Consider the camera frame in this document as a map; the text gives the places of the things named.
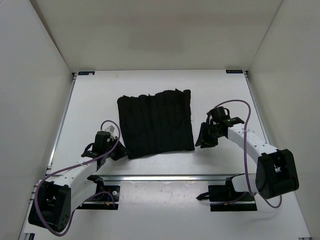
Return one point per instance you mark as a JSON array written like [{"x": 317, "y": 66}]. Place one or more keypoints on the right blue corner label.
[{"x": 234, "y": 71}]

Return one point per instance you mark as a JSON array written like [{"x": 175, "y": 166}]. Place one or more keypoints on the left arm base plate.
[{"x": 96, "y": 194}]

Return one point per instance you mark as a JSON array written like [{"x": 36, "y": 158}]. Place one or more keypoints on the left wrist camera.
[{"x": 110, "y": 129}]

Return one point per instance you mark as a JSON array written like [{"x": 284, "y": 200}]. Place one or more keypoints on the aluminium front rail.
[{"x": 167, "y": 178}]

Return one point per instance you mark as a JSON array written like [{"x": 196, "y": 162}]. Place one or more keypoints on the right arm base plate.
[{"x": 224, "y": 198}]

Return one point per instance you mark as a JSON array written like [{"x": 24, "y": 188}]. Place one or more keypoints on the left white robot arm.
[{"x": 60, "y": 193}]

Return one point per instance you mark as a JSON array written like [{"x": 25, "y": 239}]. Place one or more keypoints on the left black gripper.
[{"x": 122, "y": 151}]

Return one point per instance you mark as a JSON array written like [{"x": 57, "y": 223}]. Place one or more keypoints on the left blue corner label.
[{"x": 86, "y": 73}]

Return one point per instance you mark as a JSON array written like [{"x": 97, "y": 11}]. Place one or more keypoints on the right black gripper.
[{"x": 203, "y": 136}]

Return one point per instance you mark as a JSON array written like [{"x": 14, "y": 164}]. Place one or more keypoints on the black pleated skirt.
[{"x": 156, "y": 124}]

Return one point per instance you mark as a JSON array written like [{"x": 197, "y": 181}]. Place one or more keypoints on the blue corner label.
[
  {"x": 86, "y": 73},
  {"x": 234, "y": 71}
]

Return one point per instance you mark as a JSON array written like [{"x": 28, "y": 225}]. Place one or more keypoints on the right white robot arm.
[{"x": 276, "y": 172}]

